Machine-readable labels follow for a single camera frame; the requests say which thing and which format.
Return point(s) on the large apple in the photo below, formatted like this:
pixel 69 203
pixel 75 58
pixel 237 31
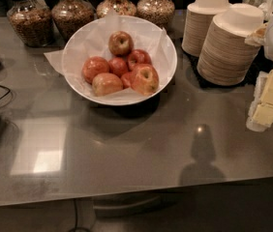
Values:
pixel 145 79

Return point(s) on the right back red apple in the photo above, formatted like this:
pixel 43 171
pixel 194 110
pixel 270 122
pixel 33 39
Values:
pixel 138 56

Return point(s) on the small hidden red apple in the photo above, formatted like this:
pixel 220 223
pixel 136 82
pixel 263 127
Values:
pixel 126 80

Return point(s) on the top apple in bowl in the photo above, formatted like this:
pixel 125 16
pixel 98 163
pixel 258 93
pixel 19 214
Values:
pixel 120 43

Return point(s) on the small centre red apple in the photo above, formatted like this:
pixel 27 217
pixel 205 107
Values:
pixel 118 66

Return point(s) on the front left pale apple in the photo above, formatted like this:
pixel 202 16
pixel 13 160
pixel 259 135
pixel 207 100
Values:
pixel 106 83

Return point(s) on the left red apple in bowl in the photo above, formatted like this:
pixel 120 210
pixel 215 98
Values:
pixel 93 66

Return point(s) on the white bowl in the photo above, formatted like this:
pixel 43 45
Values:
pixel 78 84

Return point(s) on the black mat under stacks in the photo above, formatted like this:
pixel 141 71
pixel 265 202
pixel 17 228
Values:
pixel 260 64

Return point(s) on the front stack paper bowls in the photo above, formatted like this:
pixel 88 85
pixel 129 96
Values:
pixel 225 57

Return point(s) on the stack paper bowls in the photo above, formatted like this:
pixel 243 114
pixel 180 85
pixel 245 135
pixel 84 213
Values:
pixel 225 57
pixel 198 19

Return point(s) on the back stack paper bowls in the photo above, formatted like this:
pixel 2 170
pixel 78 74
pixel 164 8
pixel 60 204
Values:
pixel 198 19

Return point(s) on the cereal jar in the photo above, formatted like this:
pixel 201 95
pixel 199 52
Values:
pixel 32 22
pixel 70 15
pixel 122 7
pixel 159 12

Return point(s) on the white paper liner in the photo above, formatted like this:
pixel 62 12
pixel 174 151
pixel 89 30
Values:
pixel 94 39

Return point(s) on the far left cereal jar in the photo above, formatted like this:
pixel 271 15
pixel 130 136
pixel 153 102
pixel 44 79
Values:
pixel 32 22

